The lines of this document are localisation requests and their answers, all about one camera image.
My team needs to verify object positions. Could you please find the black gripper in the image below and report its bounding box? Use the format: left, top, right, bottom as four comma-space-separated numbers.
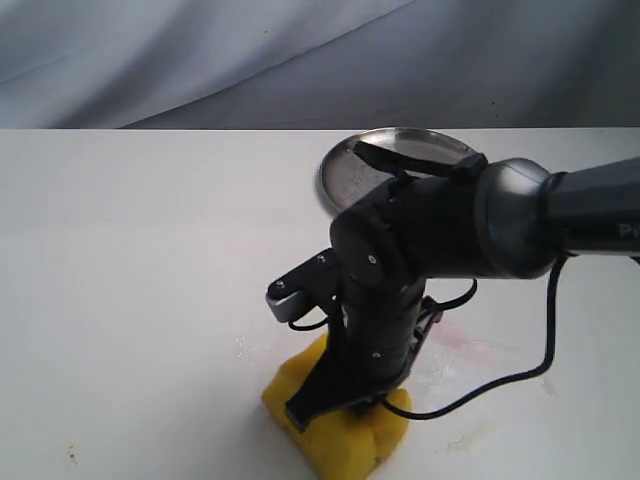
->
285, 274, 426, 433

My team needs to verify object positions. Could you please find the yellow sponge block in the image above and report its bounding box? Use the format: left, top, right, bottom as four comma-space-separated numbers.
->
261, 334, 409, 480

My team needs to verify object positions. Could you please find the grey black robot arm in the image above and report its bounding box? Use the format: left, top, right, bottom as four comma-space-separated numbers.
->
285, 154, 639, 430

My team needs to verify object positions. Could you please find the round metal plate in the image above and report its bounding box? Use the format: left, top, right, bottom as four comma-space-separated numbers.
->
315, 127, 475, 217

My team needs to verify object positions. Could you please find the grey fabric backdrop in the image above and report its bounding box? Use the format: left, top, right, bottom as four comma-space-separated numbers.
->
1, 1, 639, 129

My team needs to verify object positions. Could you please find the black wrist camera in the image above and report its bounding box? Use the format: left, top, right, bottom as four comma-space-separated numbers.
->
266, 248, 341, 323

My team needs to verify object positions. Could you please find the black cable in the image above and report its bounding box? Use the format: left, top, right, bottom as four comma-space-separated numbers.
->
287, 252, 569, 421

